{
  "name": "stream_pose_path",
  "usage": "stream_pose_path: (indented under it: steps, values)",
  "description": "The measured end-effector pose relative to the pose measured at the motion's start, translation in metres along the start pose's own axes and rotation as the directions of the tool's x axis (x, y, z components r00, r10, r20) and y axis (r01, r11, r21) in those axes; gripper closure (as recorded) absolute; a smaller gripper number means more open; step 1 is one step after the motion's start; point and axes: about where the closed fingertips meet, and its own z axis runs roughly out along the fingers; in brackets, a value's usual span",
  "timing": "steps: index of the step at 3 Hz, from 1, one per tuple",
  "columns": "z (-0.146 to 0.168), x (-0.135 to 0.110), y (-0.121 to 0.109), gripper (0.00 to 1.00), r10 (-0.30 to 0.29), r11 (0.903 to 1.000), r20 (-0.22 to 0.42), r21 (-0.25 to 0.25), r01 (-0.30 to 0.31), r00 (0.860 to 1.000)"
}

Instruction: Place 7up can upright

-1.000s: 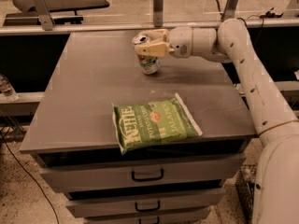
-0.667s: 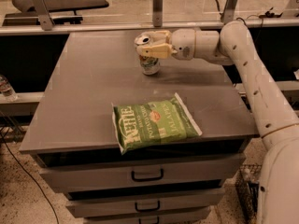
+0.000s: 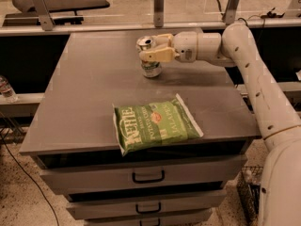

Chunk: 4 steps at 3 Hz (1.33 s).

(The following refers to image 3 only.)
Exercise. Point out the clear plastic water bottle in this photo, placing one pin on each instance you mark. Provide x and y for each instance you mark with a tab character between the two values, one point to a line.
7	90

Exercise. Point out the middle drawer black handle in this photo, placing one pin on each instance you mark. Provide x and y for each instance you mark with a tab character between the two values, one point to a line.
144	209

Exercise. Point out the green Kettle chips bag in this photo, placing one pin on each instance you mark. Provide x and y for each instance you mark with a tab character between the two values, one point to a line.
140	127

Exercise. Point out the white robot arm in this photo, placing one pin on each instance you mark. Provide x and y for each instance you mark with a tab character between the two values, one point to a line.
279	123

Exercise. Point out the middle metal bracket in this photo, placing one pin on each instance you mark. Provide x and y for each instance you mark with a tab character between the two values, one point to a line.
158	13

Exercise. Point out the top drawer black handle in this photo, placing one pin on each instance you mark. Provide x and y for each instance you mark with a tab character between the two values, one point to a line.
148	178

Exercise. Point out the left metal bracket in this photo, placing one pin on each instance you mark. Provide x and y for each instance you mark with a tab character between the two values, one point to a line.
46	22

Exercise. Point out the drawer black handle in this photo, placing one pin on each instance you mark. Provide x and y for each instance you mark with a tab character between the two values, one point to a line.
150	222
148	178
144	209

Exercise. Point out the bottom drawer black handle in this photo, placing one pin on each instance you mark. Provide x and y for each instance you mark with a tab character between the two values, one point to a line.
150	222

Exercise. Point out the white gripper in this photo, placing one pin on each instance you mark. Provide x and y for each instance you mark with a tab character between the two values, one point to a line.
184	46

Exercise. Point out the grey drawer cabinet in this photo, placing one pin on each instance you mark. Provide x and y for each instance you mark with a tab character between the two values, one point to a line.
99	96

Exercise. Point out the right metal bracket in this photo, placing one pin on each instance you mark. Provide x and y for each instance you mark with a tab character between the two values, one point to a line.
230	12

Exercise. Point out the metal bracket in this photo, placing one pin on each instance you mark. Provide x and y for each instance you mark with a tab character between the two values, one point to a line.
46	22
158	13
230	12

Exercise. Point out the grey metal rail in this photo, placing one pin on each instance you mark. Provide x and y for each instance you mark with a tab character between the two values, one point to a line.
12	31

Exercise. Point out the green white 7up can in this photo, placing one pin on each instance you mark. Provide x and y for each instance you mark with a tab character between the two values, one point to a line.
149	69

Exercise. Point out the wire basket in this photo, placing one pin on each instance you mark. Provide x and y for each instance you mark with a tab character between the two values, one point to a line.
248	187

